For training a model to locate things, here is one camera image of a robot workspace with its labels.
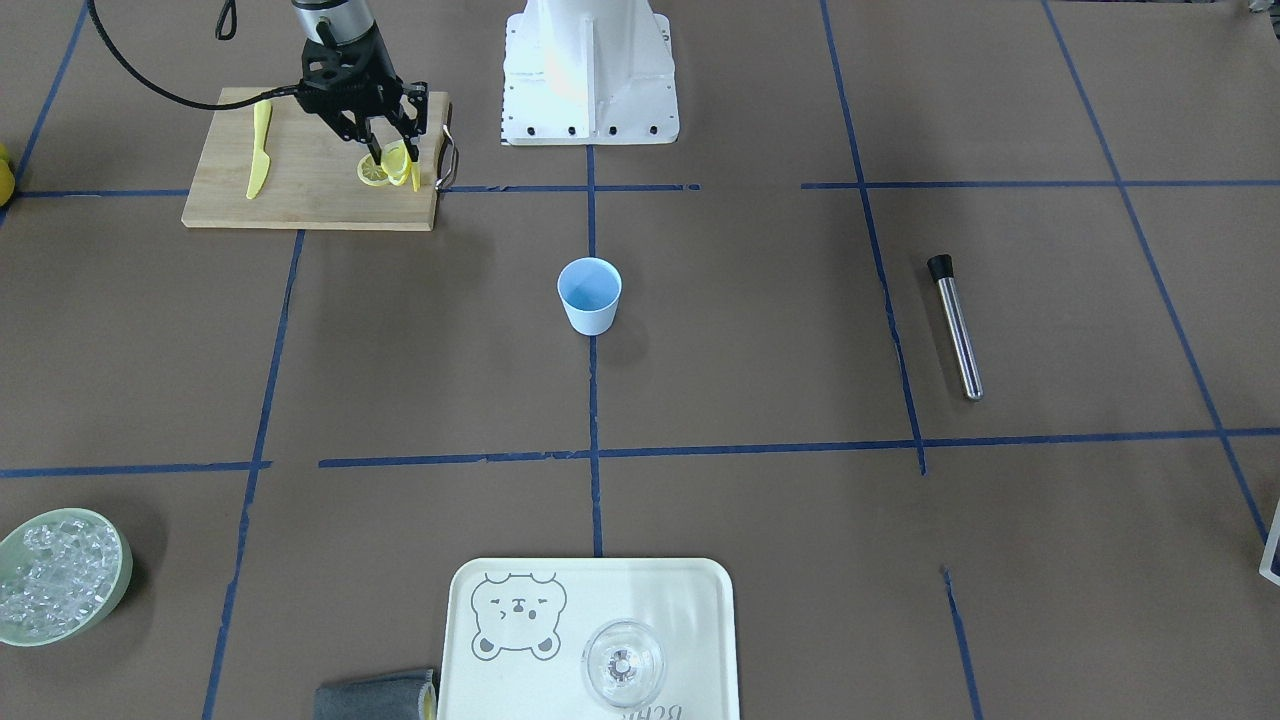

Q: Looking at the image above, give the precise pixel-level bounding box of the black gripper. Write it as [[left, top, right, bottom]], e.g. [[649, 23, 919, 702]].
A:
[[294, 22, 428, 167]]

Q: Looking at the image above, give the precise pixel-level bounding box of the yellow lemon half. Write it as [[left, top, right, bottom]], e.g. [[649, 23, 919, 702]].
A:
[[379, 140, 421, 192]]

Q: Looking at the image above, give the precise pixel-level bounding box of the yellow lemon slice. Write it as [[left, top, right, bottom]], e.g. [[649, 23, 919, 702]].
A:
[[356, 154, 390, 187]]

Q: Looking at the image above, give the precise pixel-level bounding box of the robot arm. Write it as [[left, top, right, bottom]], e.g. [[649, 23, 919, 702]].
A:
[[291, 1, 429, 163]]

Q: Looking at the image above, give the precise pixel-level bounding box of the light blue plastic cup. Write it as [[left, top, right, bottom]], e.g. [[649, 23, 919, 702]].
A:
[[556, 258, 625, 337]]

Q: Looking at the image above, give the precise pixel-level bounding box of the wooden cutting board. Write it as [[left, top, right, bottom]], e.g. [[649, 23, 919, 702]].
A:
[[180, 91, 452, 232]]

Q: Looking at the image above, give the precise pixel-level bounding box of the yellow plastic knife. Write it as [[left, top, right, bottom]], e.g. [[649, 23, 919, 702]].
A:
[[244, 99, 273, 200]]

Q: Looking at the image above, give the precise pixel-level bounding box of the cream bear tray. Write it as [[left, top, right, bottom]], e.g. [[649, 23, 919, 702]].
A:
[[436, 559, 741, 719]]

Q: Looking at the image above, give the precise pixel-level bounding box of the green bowl of ice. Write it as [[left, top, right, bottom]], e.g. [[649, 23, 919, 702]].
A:
[[1, 509, 134, 648]]

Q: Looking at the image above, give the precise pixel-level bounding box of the metal stirring stick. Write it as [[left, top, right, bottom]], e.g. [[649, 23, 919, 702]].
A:
[[925, 254, 986, 402]]

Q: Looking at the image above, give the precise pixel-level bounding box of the clear wine glass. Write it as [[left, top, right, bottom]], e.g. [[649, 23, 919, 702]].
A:
[[581, 618, 667, 712]]

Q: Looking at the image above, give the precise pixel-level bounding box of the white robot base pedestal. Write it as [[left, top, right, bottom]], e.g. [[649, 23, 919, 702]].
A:
[[500, 1, 681, 147]]

